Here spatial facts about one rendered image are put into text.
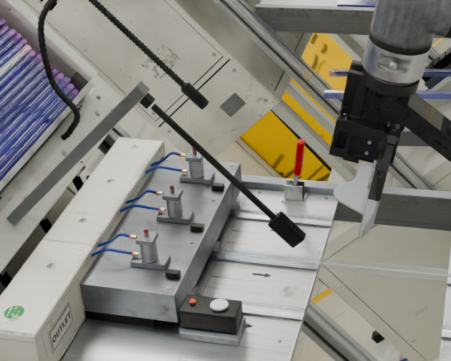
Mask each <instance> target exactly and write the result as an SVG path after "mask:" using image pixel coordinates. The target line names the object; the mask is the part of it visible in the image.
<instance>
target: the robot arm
mask: <svg viewBox="0 0 451 361"><path fill-rule="evenodd" d="M434 36H440V37H447V38H451V0H377V2H376V6H375V9H374V15H373V18H372V24H371V27H370V31H369V36H368V39H367V45H366V48H365V51H364V57H363V60H362V62H359V61H356V60H352V62H351V67H350V68H349V71H348V75H347V79H346V87H345V91H344V97H343V100H342V104H341V108H340V111H339V115H338V118H337V119H336V125H335V128H334V134H333V138H332V142H331V147H330V151H329V155H334V156H337V157H340V158H343V160H347V161H350V162H353V163H358V162H359V160H363V161H367V162H370V163H374V160H375V161H376V166H375V167H374V166H373V165H372V164H369V163H365V164H362V165H360V166H359V167H358V169H357V173H356V175H355V178H354V180H352V181H349V182H345V183H339V184H337V185H336V186H335V188H334V192H333V194H334V198H335V199H336V200H337V201H338V202H340V203H342V204H344V205H345V206H347V207H349V208H351V209H353V210H354V211H356V212H358V213H360V214H361V215H363V218H362V222H361V226H360V229H359V234H358V236H360V237H363V236H364V235H365V234H366V233H367V232H368V231H369V230H370V228H371V227H372V226H373V225H374V220H375V217H376V214H377V209H378V206H379V202H380V198H381V196H382V191H383V187H384V183H385V180H386V177H387V172H388V169H389V164H393V161H394V157H395V154H396V151H397V146H398V143H399V138H400V135H401V132H402V131H403V130H404V128H405V127H406V128H408V129H409V130H411V131H412V132H413V133H414V134H415V135H416V136H418V137H419V138H421V139H422V140H423V141H425V142H426V143H427V144H428V145H429V146H431V147H432V148H433V149H435V150H436V151H437V152H438V153H439V154H441V155H442V156H443V157H445V158H446V159H447V160H449V161H450V162H451V121H450V120H449V119H448V118H446V117H445V116H444V115H443V114H442V113H441V112H439V111H438V110H436V109H435V108H434V107H433V106H431V105H430V104H429V103H428V102H426V101H425V100H424V99H422V98H421V97H420V96H419V95H418V94H417V93H415V92H416V91H417V88H418V85H419V82H420V79H421V78H422V76H423V73H424V70H425V65H426V63H427V58H428V55H429V52H430V48H431V45H432V41H433V38H434ZM344 114H345V115H344ZM372 171H374V174H373V177H372V182H371V185H370V188H367V187H368V184H369V179H370V176H371V173H372Z"/></svg>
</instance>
